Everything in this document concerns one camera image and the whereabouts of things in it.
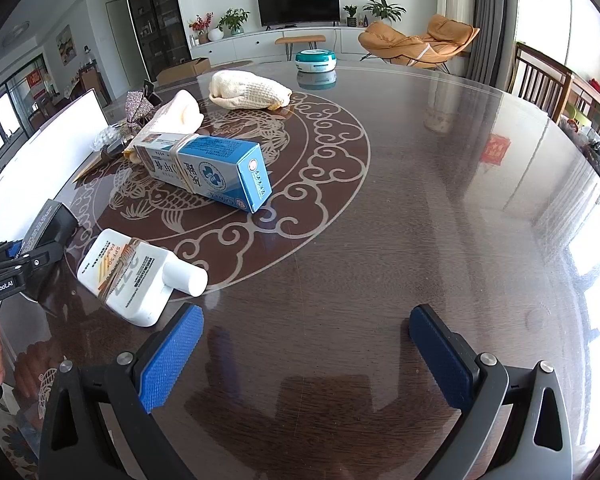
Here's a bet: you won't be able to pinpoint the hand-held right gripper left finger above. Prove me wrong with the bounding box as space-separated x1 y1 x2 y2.
39 303 206 480

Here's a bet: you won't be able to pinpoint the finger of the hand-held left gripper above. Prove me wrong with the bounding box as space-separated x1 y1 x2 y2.
0 240 24 267
9 240 64 274

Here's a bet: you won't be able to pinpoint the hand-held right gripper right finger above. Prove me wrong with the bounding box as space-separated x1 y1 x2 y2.
408 304 576 480

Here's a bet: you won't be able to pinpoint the black rectangular box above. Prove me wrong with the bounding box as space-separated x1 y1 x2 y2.
20 199 81 306

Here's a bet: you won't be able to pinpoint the white sunscreen bottle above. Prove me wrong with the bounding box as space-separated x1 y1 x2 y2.
76 228 210 329

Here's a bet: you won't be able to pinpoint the clear plastic wrapper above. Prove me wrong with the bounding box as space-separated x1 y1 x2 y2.
94 125 124 149

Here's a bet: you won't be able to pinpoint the rhinestone bow hair clip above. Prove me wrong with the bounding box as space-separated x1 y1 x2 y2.
124 80 162 129

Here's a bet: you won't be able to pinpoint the brown dining chair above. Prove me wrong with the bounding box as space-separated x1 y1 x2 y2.
77 67 112 106

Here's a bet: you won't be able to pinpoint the blue and white medicine box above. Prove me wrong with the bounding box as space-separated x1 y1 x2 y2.
133 131 274 214

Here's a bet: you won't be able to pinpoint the cream folded cloth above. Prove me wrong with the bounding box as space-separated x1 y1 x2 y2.
124 89 205 161

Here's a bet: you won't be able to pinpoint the round ceiling lamp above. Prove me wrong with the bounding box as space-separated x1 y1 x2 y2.
2 21 31 41

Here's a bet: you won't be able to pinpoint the cardboard box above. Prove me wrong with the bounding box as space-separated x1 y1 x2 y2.
156 57 211 86

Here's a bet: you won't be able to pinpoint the cream knitted cloth pouch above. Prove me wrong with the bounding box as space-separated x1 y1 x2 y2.
208 70 294 111

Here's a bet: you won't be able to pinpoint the dark glass display cabinet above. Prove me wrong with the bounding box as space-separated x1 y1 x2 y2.
121 0 191 84

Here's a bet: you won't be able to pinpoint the red flowers in vase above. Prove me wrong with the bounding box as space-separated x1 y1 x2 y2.
188 12 215 44

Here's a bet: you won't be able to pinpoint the cluttered wooden side shelf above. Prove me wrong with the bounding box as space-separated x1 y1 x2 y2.
555 74 600 188

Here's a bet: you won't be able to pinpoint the white television cabinet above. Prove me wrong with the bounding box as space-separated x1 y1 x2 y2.
190 25 376 62

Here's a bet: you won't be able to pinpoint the dark wooden chair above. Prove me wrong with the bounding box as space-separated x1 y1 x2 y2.
507 41 574 124

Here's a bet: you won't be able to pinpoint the bushy green potted plant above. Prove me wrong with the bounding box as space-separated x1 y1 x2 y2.
217 8 251 36

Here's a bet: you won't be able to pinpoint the teal round tin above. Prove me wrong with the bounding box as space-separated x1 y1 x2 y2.
294 48 338 74

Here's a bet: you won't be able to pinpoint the orange lounge chair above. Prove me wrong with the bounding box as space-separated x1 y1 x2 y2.
358 14 481 71

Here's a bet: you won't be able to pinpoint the wooden bench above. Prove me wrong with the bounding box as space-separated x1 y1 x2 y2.
274 35 326 59

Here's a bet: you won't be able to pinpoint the grey curtain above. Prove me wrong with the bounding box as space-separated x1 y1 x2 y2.
467 0 519 89

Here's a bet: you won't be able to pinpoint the large green potted plant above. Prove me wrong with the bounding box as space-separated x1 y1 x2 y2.
362 0 407 26

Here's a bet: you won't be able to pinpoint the black flat television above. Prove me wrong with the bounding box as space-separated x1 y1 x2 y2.
256 0 341 29

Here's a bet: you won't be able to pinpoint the framed wall painting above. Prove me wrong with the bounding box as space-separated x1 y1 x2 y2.
56 25 76 65

